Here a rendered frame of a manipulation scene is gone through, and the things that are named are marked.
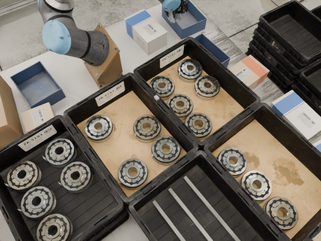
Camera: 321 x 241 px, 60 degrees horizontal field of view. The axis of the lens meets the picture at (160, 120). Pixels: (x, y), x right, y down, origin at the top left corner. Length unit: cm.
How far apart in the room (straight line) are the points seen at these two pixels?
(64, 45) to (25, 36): 163
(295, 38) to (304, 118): 83
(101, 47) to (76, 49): 12
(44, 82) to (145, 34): 53
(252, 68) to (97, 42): 70
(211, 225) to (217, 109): 44
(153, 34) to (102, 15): 138
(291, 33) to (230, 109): 99
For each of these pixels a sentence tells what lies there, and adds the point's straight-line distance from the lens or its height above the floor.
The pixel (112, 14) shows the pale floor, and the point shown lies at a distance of 273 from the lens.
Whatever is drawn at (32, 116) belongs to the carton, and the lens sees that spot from 126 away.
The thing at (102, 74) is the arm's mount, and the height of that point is 80.
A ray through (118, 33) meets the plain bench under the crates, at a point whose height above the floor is 70.
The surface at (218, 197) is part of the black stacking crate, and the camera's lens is 99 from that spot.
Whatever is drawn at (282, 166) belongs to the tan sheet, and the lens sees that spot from 109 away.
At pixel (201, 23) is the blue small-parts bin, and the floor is 75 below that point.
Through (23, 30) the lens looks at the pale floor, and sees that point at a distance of 281.
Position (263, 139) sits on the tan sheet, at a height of 83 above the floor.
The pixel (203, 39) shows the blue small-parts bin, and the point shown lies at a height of 74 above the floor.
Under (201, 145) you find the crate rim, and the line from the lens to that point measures 93.
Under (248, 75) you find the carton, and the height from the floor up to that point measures 77.
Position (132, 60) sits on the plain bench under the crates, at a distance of 142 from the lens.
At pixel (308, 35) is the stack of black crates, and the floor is 49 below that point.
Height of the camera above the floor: 178
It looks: 62 degrees down
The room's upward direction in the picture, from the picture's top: 1 degrees clockwise
